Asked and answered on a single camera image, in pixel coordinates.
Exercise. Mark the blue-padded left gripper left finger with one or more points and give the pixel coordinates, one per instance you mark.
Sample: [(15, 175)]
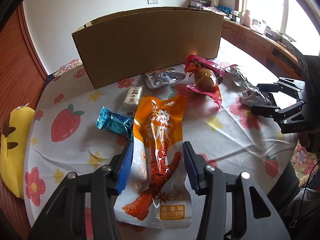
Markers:
[(63, 216)]

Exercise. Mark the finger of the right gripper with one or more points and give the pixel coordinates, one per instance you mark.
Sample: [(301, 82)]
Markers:
[(276, 87), (274, 112)]

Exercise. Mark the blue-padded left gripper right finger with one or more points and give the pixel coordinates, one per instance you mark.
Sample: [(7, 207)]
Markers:
[(235, 207)]

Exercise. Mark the pink squid snack packet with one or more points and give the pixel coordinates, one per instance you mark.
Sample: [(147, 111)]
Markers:
[(207, 75)]

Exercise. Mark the orange chicken feet snack bag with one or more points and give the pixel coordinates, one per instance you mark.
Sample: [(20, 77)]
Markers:
[(155, 195)]

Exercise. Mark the blue foil candy packet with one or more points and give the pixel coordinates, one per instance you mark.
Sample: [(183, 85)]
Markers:
[(115, 123)]

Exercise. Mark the wooden window cabinet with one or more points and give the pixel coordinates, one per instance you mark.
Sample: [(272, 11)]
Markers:
[(271, 54)]

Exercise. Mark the floral bed quilt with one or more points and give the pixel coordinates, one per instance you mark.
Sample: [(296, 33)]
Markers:
[(303, 162)]

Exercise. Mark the pink bottle on cabinet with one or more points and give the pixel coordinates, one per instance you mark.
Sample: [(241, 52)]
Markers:
[(246, 19)]

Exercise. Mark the yellow banana plush toy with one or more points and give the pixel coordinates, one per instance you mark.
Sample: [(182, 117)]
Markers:
[(13, 144)]

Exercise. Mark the fruit print table cloth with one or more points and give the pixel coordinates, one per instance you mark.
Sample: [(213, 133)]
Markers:
[(46, 164)]

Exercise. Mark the small silver snack packet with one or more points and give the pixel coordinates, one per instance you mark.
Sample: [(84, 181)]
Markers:
[(159, 78)]

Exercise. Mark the small white snack packet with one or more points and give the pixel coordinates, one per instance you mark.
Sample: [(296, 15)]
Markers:
[(131, 101)]

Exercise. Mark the wooden slatted wardrobe door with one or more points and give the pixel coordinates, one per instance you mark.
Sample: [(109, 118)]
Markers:
[(22, 73)]

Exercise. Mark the brown cardboard box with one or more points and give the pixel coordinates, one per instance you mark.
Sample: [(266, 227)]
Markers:
[(128, 43)]

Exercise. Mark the white wall switch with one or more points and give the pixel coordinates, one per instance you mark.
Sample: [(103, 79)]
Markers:
[(152, 1)]

